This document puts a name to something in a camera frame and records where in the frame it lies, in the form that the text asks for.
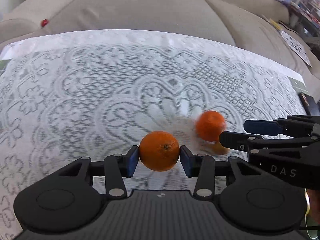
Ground beige sofa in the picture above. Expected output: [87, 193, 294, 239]
[1, 0, 319, 99]

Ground orange mandarin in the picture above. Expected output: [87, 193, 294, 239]
[195, 111, 226, 142]
[139, 131, 180, 172]

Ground orange mandarin front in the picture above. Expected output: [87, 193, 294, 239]
[139, 131, 180, 172]

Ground orange mandarin back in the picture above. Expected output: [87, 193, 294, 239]
[195, 111, 226, 142]

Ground black notebook on table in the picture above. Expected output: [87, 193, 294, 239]
[298, 92, 320, 116]

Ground operator hand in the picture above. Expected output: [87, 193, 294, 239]
[306, 189, 320, 224]

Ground white lace tablecloth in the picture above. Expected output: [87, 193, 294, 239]
[1, 30, 305, 239]

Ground small red ball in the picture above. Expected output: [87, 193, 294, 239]
[41, 19, 49, 28]

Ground black cable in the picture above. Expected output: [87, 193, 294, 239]
[294, 208, 320, 239]

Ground papers on sofa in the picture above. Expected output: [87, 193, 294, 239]
[266, 18, 312, 68]

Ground cluttered desk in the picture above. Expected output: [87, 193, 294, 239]
[289, 0, 319, 37]

